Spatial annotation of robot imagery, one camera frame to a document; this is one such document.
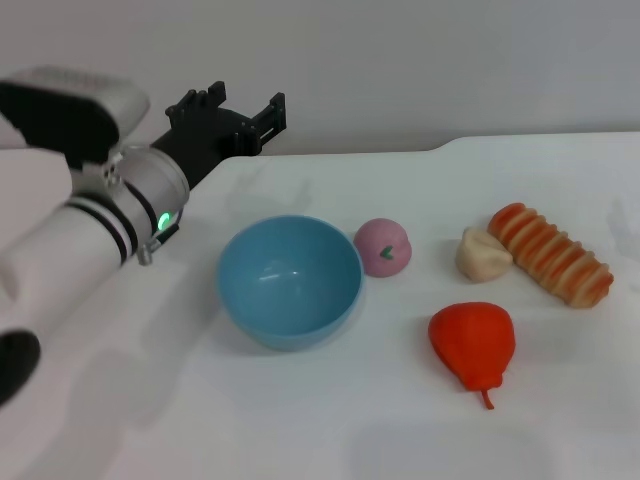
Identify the beige egg yolk pastry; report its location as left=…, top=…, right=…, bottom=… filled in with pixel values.
left=454, top=226, right=514, bottom=284

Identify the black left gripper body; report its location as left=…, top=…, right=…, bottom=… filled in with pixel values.
left=149, top=106, right=261, bottom=195

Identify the left arm cable with connector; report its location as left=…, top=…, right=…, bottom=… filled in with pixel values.
left=136, top=223, right=181, bottom=266

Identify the pink peach bun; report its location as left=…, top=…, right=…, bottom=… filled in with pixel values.
left=353, top=217, right=414, bottom=278

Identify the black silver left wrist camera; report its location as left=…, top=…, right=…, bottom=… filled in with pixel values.
left=0, top=64, right=151, bottom=169

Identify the red pear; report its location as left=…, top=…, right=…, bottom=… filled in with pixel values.
left=427, top=301, right=516, bottom=411

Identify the blue bowl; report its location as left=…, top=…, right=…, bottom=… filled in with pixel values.
left=215, top=214, right=363, bottom=351

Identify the orange striped bread roll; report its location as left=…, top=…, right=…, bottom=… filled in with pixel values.
left=487, top=202, right=614, bottom=311

